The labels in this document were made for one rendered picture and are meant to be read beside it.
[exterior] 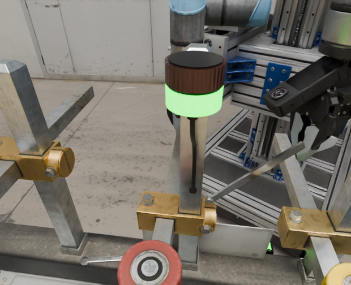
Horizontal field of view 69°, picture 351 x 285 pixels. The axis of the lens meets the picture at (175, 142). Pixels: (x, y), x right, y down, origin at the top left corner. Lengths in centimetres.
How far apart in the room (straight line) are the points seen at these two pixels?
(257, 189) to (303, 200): 95
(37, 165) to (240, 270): 43
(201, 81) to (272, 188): 130
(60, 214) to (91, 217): 109
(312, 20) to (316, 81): 73
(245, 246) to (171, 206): 20
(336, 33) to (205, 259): 47
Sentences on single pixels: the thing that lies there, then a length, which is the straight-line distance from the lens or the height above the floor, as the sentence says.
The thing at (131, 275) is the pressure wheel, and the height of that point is 90.
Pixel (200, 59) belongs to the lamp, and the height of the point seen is 114.
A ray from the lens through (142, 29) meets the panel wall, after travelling 307.
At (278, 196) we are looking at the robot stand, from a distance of 147.
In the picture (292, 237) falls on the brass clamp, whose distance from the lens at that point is 48.
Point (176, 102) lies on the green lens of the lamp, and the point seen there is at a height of 110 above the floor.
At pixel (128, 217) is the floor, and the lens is 157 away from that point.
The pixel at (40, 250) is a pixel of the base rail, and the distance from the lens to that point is 67.
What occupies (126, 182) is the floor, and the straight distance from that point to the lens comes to 177.
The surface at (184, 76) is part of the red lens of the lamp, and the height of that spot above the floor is 113.
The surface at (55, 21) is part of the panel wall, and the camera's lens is 342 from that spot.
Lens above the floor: 121
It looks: 35 degrees down
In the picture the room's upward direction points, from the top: straight up
